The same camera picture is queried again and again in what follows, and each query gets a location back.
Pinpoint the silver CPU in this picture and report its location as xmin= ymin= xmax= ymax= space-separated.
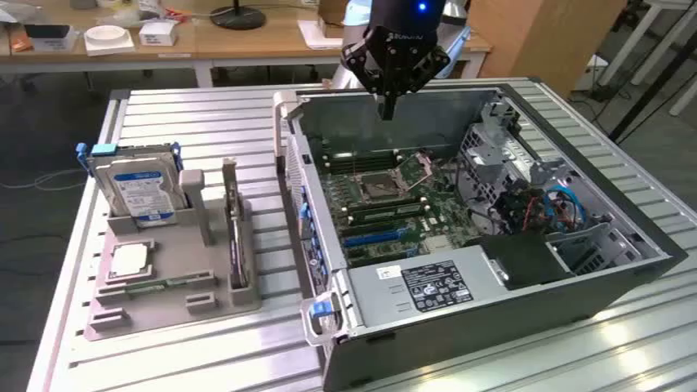
xmin=111 ymin=244 xmax=152 ymax=279

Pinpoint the blue wire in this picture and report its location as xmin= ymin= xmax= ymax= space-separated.
xmin=545 ymin=185 xmax=588 ymax=234

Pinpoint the graphics card with metal bracket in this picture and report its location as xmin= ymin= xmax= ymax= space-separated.
xmin=221 ymin=158 xmax=248 ymax=290

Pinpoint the orange packet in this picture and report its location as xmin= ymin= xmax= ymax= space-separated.
xmin=9 ymin=29 xmax=33 ymax=53

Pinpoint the low metal disk bay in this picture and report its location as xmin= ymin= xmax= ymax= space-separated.
xmin=544 ymin=222 xmax=645 ymax=279

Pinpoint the blue expansion slot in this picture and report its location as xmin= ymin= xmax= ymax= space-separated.
xmin=341 ymin=227 xmax=408 ymax=247

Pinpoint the brown cardboard box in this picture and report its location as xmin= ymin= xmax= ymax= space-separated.
xmin=317 ymin=0 xmax=351 ymax=28

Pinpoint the green motherboard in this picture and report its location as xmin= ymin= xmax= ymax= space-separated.
xmin=319 ymin=146 xmax=485 ymax=267

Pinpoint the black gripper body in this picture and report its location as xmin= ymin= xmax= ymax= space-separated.
xmin=363 ymin=0 xmax=440 ymax=96

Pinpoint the wooden desk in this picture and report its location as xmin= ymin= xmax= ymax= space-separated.
xmin=0 ymin=0 xmax=492 ymax=89

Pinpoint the wooden cabinet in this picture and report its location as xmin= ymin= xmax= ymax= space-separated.
xmin=467 ymin=0 xmax=629 ymax=100

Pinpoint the white table frame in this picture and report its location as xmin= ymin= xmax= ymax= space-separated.
xmin=598 ymin=0 xmax=697 ymax=117

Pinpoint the black lamp base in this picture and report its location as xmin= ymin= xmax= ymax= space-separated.
xmin=209 ymin=0 xmax=268 ymax=31

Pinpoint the grey power supply unit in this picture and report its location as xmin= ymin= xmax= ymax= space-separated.
xmin=345 ymin=247 xmax=510 ymax=328

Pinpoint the white paper stack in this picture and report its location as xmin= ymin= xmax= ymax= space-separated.
xmin=296 ymin=19 xmax=347 ymax=51

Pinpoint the installed black RAM stick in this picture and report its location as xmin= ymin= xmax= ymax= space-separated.
xmin=328 ymin=152 xmax=396 ymax=163
xmin=345 ymin=200 xmax=425 ymax=216
xmin=348 ymin=211 xmax=427 ymax=225

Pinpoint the hard disk with blue bracket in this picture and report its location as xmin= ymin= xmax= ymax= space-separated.
xmin=75 ymin=141 xmax=181 ymax=228

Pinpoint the black plastic shroud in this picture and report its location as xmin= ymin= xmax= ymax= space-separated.
xmin=479 ymin=230 xmax=570 ymax=292

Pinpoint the green RAM stick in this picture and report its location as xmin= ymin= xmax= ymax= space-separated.
xmin=124 ymin=274 xmax=212 ymax=293

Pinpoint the red wire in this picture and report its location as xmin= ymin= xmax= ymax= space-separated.
xmin=521 ymin=194 xmax=546 ymax=234

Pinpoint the grey parts rack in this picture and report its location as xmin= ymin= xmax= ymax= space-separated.
xmin=84 ymin=169 xmax=264 ymax=342

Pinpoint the white floor device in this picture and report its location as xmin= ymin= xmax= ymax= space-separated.
xmin=569 ymin=54 xmax=610 ymax=94

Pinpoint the white box with dark lid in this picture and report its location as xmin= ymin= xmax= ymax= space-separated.
xmin=21 ymin=24 xmax=79 ymax=52

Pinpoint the metal socket cover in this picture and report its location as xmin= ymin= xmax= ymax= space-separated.
xmin=396 ymin=151 xmax=439 ymax=180

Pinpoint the black open PC case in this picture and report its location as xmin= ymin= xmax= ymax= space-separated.
xmin=271 ymin=83 xmax=688 ymax=392

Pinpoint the CPU socket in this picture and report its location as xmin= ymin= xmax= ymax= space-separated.
xmin=353 ymin=171 xmax=405 ymax=198

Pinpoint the clear plastic bag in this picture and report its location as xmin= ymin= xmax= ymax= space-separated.
xmin=96 ymin=7 xmax=168 ymax=29

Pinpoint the small white box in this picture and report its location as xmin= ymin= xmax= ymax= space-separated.
xmin=137 ymin=20 xmax=180 ymax=47

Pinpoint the grey floor cable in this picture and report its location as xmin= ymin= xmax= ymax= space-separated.
xmin=0 ymin=168 xmax=89 ymax=191

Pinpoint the tall metal disk bay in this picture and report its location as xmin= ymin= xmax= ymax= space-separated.
xmin=459 ymin=121 xmax=540 ymax=183

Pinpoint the white round dish on box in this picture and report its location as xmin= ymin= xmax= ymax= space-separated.
xmin=83 ymin=24 xmax=137 ymax=57

